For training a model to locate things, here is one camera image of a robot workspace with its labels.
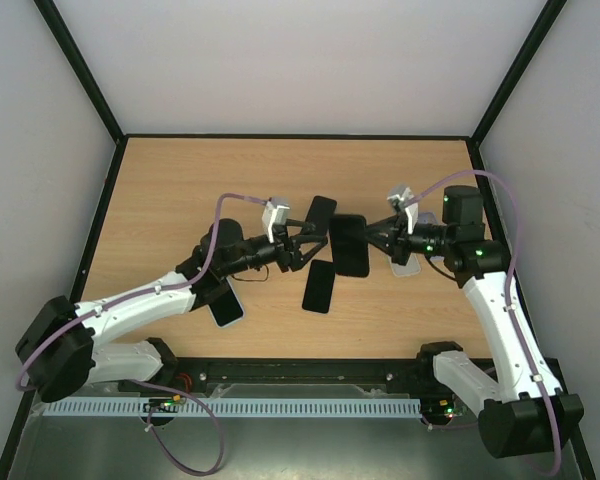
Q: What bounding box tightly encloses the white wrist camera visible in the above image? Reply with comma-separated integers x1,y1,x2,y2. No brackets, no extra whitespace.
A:
262,197,291,243
387,184,419,234

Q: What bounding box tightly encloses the beige phone case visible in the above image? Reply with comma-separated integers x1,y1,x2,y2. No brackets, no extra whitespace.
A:
389,254,421,278

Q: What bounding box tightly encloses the light blue slotted cable duct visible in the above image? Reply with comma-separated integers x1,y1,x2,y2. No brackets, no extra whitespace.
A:
42,397,421,419

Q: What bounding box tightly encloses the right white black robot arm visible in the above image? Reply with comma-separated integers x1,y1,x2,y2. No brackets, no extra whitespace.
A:
365,185,584,458

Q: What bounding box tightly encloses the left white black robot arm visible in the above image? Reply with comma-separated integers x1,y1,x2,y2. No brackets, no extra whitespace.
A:
15,218,328,403

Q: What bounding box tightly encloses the black phone case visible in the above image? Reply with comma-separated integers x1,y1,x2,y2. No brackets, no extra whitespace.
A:
329,214,370,278

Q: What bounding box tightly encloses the black aluminium frame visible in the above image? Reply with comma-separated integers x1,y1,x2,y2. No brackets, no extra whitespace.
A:
0,0,600,480

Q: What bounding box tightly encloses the lilac phone case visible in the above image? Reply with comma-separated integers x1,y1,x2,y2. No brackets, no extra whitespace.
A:
414,212,440,259

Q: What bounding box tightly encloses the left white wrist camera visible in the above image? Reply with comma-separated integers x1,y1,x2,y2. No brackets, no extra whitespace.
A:
262,197,291,243

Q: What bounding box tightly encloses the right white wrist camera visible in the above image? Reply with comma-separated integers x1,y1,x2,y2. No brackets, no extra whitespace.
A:
387,184,419,234

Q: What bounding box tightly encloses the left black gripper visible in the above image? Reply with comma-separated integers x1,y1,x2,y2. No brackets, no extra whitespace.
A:
221,219,327,277

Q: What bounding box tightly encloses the black phone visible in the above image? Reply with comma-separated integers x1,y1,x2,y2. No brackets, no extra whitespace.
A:
302,260,336,314

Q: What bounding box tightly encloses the black mounting rail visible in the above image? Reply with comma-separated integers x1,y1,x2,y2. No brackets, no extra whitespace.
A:
117,357,561,399

